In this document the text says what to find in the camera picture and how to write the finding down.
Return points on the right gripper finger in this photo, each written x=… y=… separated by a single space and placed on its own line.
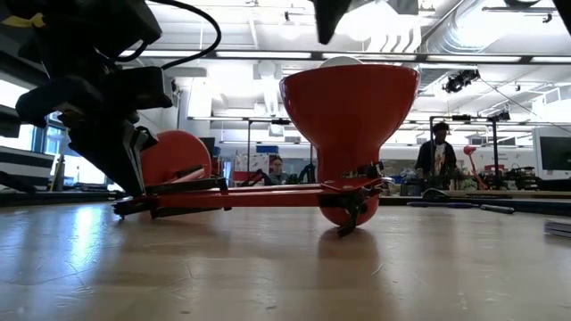
x=331 y=20

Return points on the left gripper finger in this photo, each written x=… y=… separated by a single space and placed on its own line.
x=107 y=151
x=146 y=140

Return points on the white lightbulb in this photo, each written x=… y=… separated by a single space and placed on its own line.
x=341 y=62

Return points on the red desk lamp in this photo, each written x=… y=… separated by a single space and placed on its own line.
x=348 y=111

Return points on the black background robot arm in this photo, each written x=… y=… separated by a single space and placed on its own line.
x=308 y=169

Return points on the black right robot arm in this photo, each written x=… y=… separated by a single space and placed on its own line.
x=565 y=11

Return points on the large glass window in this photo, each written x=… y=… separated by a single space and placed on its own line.
x=44 y=138

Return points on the black computer monitor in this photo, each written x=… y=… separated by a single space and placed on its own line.
x=209 y=145

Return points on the long ceiling light strip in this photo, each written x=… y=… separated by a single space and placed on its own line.
x=473 y=58
x=174 y=53
x=263 y=55

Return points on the yellow tape piece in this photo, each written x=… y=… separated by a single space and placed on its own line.
x=22 y=21

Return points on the blue storage box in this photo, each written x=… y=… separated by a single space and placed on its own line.
x=267 y=149

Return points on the seated person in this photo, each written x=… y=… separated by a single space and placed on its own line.
x=277 y=171

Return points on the standing person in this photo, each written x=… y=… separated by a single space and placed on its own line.
x=436 y=156

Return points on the purple pen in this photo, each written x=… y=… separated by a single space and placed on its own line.
x=441 y=205

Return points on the black pen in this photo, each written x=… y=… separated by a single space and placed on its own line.
x=497 y=208

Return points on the white-framed computer monitor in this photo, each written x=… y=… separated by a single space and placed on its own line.
x=555 y=153

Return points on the silver ventilation duct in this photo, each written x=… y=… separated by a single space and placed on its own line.
x=450 y=31

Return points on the black metal stand frame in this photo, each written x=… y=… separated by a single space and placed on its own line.
x=495 y=147

